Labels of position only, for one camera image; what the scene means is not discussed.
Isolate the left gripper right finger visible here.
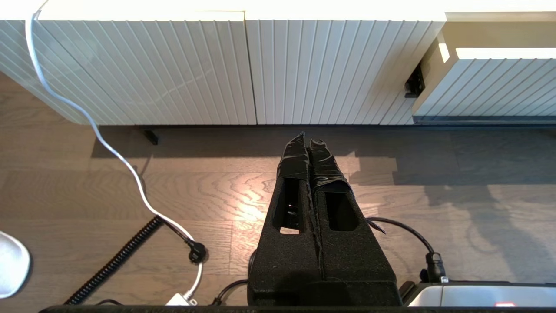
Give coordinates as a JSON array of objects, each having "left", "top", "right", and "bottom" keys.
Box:
[{"left": 308, "top": 139, "right": 402, "bottom": 305}]

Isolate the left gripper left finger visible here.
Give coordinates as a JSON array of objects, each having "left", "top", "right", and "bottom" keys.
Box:
[{"left": 248, "top": 132, "right": 324, "bottom": 305}]

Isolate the white fluted drawer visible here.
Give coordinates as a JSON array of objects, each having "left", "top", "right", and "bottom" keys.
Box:
[{"left": 410, "top": 20, "right": 556, "bottom": 126}]

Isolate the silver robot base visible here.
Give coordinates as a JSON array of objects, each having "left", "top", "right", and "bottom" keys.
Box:
[{"left": 402, "top": 280, "right": 556, "bottom": 307}]

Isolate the cream TV cabinet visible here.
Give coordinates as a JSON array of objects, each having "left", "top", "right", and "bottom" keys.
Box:
[{"left": 0, "top": 0, "right": 556, "bottom": 127}]

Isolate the white power strip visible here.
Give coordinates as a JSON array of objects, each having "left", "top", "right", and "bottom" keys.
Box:
[{"left": 165, "top": 293, "right": 198, "bottom": 306}]

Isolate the white fluted flat cabinet door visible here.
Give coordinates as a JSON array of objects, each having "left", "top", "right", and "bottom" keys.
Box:
[{"left": 245, "top": 11, "right": 448, "bottom": 127}]

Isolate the white fluted curved cabinet panel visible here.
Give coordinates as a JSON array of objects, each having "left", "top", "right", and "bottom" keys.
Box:
[{"left": 0, "top": 11, "right": 258, "bottom": 127}]

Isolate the black floor cable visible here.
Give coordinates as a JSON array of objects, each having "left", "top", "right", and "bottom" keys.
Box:
[{"left": 212, "top": 216, "right": 448, "bottom": 306}]

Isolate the black coiled cable with plug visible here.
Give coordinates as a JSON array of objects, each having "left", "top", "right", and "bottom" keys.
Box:
[{"left": 64, "top": 216, "right": 208, "bottom": 305}]

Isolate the black drawer slide rail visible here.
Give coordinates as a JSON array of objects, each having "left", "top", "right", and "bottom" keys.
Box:
[{"left": 404, "top": 63, "right": 425, "bottom": 98}]

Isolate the thick white power cable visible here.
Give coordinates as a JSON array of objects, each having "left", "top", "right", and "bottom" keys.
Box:
[{"left": 24, "top": 0, "right": 205, "bottom": 300}]

